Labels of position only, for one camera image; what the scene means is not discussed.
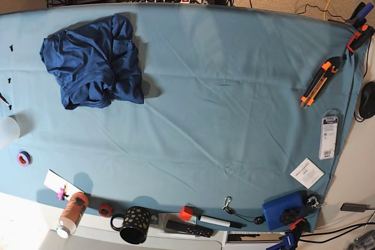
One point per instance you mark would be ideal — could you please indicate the orange black utility knife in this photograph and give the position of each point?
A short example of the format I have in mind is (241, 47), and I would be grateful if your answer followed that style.
(322, 76)

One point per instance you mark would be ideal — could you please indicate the white black marker pen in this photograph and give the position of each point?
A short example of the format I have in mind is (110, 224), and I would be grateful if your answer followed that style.
(223, 223)

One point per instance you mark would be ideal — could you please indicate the blue orange clamp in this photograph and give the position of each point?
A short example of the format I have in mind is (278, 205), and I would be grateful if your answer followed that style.
(291, 238)

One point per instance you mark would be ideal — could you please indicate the black computer mouse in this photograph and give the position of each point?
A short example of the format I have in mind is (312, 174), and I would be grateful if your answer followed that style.
(366, 107)

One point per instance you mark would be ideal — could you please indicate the purple tape roll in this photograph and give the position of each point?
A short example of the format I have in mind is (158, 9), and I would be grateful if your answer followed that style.
(24, 158)

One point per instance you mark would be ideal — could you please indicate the pink small clip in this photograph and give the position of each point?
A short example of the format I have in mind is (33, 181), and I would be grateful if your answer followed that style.
(62, 193)

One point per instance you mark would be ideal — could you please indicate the dark blue t-shirt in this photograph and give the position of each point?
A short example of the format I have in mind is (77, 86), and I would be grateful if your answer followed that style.
(95, 64)

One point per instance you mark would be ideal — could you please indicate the red orange cube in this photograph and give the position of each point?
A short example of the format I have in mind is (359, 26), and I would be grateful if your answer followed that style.
(186, 213)

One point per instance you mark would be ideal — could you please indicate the translucent plastic cup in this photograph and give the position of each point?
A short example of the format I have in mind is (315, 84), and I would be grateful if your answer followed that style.
(9, 131)

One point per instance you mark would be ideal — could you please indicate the packaged bit set blister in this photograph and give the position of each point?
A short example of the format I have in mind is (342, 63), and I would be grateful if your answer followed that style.
(329, 134)

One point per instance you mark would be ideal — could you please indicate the blue plastic case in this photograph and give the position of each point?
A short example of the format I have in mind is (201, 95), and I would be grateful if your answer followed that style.
(284, 210)

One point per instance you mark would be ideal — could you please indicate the red tape roll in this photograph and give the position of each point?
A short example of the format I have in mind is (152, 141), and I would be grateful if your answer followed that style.
(105, 210)

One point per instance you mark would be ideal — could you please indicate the black power adapter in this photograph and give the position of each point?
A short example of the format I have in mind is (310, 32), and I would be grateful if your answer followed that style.
(353, 207)

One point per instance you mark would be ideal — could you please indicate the orange plastic bottle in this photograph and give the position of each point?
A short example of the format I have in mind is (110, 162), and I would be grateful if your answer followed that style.
(72, 215)

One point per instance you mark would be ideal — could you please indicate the carabiner with black lanyard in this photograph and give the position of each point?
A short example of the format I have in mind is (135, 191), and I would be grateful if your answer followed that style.
(255, 220)

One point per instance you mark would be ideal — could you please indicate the black remote control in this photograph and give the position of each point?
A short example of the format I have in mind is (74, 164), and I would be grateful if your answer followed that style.
(189, 229)

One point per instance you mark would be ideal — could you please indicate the white square paper leaflet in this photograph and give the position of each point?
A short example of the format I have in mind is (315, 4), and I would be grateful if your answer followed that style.
(307, 173)

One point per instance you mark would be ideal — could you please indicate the black mug gold pattern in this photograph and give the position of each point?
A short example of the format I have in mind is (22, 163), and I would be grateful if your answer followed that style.
(135, 225)

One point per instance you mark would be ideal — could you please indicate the white paper card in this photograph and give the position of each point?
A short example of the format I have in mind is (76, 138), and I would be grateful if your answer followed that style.
(54, 182)

